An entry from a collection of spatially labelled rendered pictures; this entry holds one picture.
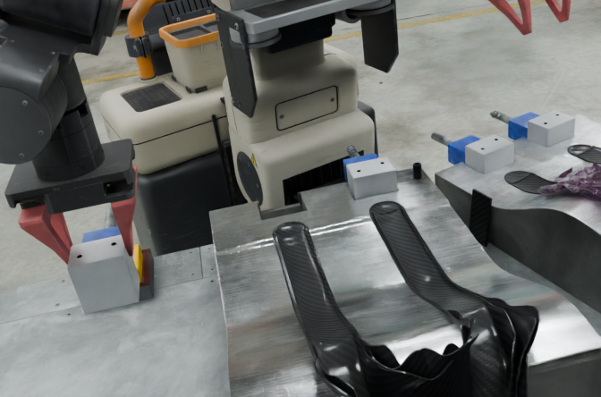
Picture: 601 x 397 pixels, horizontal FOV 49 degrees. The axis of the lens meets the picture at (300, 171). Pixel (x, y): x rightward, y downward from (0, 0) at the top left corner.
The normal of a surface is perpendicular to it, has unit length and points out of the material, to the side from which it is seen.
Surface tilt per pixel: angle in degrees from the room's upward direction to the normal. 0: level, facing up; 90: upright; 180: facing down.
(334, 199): 0
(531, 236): 90
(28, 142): 91
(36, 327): 0
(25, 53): 27
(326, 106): 98
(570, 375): 83
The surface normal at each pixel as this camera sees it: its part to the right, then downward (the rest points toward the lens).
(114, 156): -0.13, -0.87
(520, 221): -0.87, 0.32
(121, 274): 0.19, 0.46
